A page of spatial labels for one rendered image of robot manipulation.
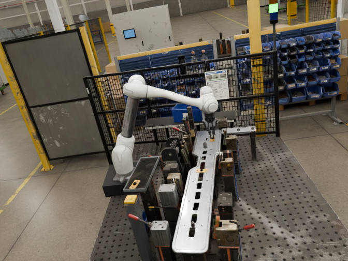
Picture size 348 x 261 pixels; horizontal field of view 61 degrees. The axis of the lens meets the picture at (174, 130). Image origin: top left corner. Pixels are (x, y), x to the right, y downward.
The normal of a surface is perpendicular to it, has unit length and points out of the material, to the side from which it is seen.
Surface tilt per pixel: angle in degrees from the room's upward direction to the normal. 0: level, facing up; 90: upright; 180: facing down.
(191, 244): 0
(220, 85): 90
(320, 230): 0
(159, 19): 90
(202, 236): 0
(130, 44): 90
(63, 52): 89
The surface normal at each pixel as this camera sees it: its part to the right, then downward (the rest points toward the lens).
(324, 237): -0.17, -0.90
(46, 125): -0.05, 0.41
